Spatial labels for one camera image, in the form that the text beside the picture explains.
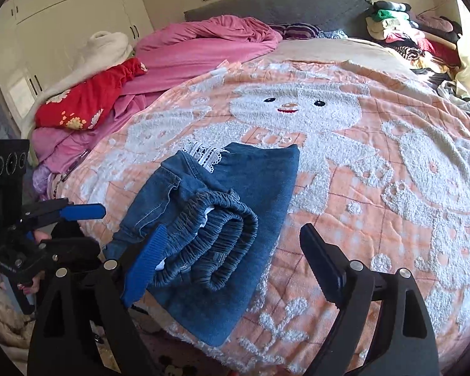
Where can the pink duvet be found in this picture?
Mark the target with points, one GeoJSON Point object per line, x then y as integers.
{"type": "Point", "coordinates": [199, 47]}

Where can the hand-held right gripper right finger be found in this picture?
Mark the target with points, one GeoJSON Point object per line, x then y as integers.
{"type": "Point", "coordinates": [321, 262]}

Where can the purple striped cloth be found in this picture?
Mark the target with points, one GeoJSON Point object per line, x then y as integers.
{"type": "Point", "coordinates": [297, 31]}

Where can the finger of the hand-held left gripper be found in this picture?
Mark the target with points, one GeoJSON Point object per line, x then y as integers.
{"type": "Point", "coordinates": [82, 211]}
{"type": "Point", "coordinates": [74, 252]}

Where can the blue denim pants lace hem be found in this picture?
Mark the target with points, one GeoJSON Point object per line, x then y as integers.
{"type": "Point", "coordinates": [258, 203]}

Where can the pile of folded clothes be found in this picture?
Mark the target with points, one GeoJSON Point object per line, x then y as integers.
{"type": "Point", "coordinates": [399, 27]}

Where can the red floral cloth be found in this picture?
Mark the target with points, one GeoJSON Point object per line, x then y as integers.
{"type": "Point", "coordinates": [98, 94]}

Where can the cream wardrobe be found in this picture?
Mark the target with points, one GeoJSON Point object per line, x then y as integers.
{"type": "Point", "coordinates": [62, 19]}

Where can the person's left hand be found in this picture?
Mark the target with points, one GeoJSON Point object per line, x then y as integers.
{"type": "Point", "coordinates": [30, 286]}

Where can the beige fuzzy cloth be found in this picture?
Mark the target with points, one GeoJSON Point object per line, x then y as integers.
{"type": "Point", "coordinates": [4, 321]}

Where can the grey striped garment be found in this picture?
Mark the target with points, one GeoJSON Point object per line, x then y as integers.
{"type": "Point", "coordinates": [462, 98]}

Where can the grey padded headboard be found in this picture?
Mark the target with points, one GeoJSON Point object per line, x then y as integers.
{"type": "Point", "coordinates": [297, 8]}

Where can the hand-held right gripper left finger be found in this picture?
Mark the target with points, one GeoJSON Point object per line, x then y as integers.
{"type": "Point", "coordinates": [147, 262]}

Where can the white fluffy cloth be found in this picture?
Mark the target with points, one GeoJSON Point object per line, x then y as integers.
{"type": "Point", "coordinates": [102, 47]}

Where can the lavender cloth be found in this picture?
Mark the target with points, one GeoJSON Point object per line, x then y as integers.
{"type": "Point", "coordinates": [45, 180]}

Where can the peach bear printed blanket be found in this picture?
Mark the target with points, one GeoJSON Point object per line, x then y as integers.
{"type": "Point", "coordinates": [376, 203]}

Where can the dark cartoon printed cloth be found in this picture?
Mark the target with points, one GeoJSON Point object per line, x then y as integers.
{"type": "Point", "coordinates": [180, 360]}

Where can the beige bed sheet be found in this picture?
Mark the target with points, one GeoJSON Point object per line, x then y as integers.
{"type": "Point", "coordinates": [337, 49]}

